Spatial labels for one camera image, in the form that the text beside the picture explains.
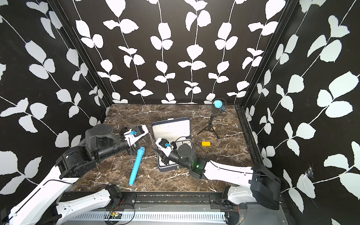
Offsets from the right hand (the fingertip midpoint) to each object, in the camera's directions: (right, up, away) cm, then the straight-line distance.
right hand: (153, 144), depth 67 cm
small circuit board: (-22, -37, +4) cm, 43 cm away
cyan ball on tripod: (+36, +22, +19) cm, 46 cm away
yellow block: (+30, -5, +27) cm, 41 cm away
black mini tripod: (+33, +6, +30) cm, 45 cm away
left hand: (-1, +8, -8) cm, 11 cm away
